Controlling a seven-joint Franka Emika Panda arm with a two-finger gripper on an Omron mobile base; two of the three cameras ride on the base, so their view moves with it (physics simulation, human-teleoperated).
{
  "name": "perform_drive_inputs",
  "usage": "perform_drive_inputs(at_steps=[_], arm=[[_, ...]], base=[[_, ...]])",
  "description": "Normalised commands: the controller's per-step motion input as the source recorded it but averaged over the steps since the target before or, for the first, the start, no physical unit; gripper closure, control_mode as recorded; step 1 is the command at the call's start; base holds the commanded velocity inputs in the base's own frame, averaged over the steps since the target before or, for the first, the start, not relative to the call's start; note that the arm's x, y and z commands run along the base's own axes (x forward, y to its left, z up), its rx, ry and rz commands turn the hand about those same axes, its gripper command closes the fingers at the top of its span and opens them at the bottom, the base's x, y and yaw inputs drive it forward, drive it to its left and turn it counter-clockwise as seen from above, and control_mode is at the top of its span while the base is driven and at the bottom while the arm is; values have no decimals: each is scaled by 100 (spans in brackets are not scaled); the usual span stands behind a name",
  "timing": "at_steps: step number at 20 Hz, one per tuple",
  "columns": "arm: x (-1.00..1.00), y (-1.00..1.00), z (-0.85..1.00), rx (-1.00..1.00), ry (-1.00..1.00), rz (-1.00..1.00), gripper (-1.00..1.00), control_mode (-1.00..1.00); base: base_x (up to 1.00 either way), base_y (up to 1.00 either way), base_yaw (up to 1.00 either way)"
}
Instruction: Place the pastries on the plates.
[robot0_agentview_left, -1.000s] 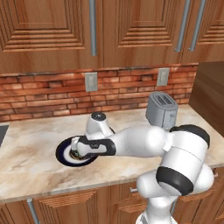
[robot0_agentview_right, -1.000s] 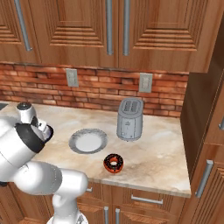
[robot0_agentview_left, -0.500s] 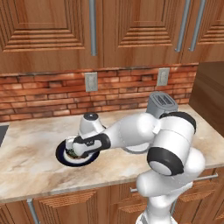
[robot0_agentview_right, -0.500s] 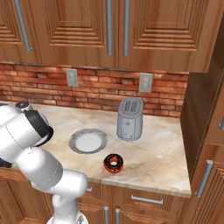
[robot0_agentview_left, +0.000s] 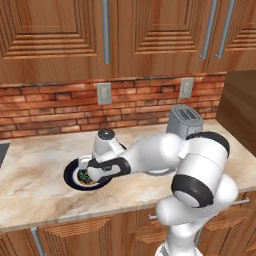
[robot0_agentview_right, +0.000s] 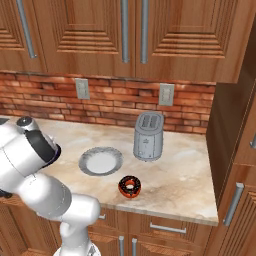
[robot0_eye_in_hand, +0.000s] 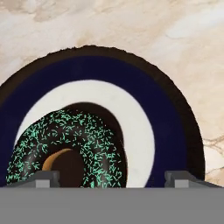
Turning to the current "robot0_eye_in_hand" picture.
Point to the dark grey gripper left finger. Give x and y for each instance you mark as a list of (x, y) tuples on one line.
[(43, 178)]

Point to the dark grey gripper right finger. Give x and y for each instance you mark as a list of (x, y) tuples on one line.
[(180, 179)]

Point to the chocolate doughnut with green sprinkles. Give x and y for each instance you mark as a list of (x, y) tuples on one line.
[(87, 143)]

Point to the navy and white plate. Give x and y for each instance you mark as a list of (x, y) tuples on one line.
[(140, 96)]

